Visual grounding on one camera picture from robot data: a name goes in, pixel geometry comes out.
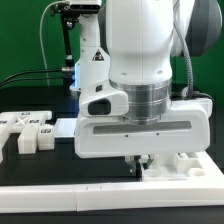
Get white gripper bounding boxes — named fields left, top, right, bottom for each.
left=75, top=99, right=212, bottom=174

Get white chair seat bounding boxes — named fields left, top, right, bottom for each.
left=142, top=152, right=213, bottom=182

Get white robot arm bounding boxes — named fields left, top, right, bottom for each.
left=75, top=0, right=222, bottom=173

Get white L-shaped fence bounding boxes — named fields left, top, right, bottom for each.
left=0, top=162, right=224, bottom=213

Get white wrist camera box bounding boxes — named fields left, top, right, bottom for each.
left=79, top=80, right=129, bottom=117

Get white marker base plate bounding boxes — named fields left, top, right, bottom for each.
left=54, top=118, right=77, bottom=138

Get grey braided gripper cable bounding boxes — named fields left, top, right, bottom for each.
left=171, top=13, right=214, bottom=101

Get black base cables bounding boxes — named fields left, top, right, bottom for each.
left=0, top=66, right=76, bottom=89

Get black camera on stand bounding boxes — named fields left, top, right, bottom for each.
left=51, top=0, right=105, bottom=91

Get grey camera cable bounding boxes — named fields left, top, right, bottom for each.
left=38, top=0, right=69, bottom=87

